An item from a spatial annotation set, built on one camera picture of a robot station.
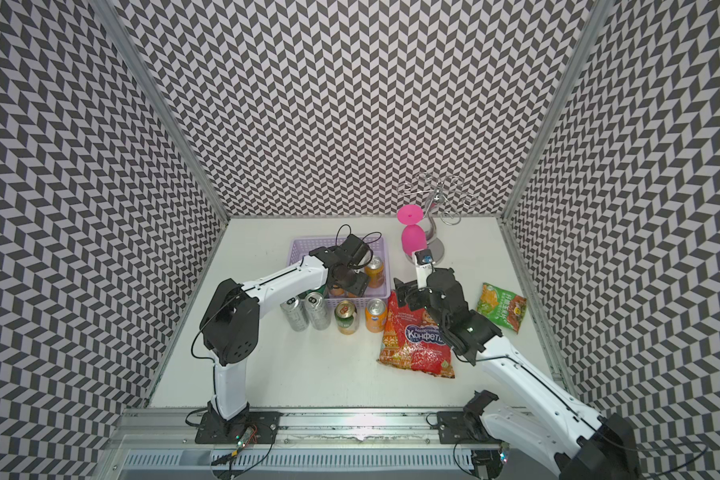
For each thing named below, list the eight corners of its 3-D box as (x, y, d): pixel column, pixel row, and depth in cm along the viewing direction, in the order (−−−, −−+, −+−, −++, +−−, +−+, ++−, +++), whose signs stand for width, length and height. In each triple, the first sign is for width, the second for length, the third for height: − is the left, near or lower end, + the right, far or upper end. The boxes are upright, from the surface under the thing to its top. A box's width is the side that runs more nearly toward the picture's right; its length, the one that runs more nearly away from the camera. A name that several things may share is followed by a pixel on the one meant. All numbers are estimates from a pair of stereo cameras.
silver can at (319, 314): (310, 330, 91) (302, 310, 81) (313, 312, 95) (305, 291, 85) (330, 330, 91) (324, 310, 81) (332, 312, 95) (326, 291, 85)
